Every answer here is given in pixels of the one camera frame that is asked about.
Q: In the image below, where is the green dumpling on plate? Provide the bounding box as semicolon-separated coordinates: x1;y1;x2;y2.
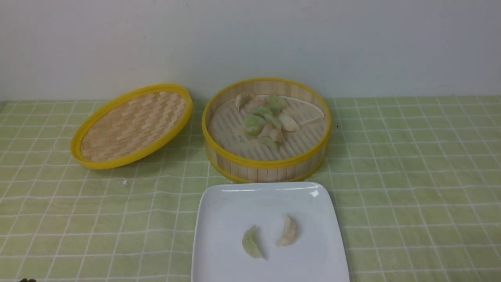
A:
241;225;265;259

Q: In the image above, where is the yellow rimmed bamboo steamer basket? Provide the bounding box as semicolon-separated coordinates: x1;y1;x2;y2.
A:
202;78;332;183

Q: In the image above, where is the cream dumpling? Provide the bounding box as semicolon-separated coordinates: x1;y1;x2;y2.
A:
276;214;297;248
278;113;300;132
234;92;254;110

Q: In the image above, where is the green dumpling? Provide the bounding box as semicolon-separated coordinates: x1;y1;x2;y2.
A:
244;114;267;137
252;106;282;130
267;94;288;116
258;136;278;151
241;225;265;259

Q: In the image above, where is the cream dumpling on plate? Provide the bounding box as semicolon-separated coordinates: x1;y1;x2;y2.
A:
276;214;297;248

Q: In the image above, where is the yellow rimmed bamboo steamer lid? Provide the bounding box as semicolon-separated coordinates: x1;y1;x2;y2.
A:
70;84;193;170

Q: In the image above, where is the green checkered tablecloth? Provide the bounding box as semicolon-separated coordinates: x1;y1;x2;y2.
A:
0;96;501;282

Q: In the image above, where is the pink dumpling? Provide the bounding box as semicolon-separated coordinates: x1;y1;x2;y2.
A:
259;124;284;143
244;98;267;114

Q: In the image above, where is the green dumpling bottom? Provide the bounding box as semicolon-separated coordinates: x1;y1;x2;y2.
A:
258;136;278;151

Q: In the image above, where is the white square plate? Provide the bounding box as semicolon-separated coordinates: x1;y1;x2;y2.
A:
191;181;350;282

